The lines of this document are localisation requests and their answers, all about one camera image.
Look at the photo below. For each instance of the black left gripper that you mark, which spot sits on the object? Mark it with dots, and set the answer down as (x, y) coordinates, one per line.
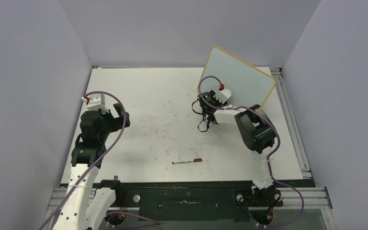
(117, 121)

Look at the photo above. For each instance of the white whiteboard marker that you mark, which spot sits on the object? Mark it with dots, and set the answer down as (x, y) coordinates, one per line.
(182, 162)

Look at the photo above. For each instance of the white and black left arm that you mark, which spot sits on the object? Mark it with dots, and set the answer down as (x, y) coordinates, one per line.
(77, 211)

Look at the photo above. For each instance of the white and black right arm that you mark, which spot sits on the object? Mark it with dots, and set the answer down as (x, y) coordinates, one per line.
(257, 133)

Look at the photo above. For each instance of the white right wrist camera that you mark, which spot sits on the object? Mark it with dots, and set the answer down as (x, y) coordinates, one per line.
(223, 95)

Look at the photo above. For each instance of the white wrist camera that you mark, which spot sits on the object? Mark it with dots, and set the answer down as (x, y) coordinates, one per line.
(223, 95)
(95, 102)

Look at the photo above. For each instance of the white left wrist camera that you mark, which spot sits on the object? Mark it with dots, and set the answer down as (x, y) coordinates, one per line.
(95, 102)

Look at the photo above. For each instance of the aluminium right side rail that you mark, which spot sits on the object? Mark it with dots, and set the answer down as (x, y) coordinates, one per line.
(292, 124)

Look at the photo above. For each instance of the aluminium rail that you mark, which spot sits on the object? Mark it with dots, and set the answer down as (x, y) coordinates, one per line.
(151, 198)
(292, 124)

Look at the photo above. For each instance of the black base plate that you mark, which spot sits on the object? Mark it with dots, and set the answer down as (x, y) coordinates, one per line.
(263, 216)

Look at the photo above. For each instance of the aluminium front rail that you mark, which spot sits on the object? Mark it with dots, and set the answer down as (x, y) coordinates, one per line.
(151, 198)

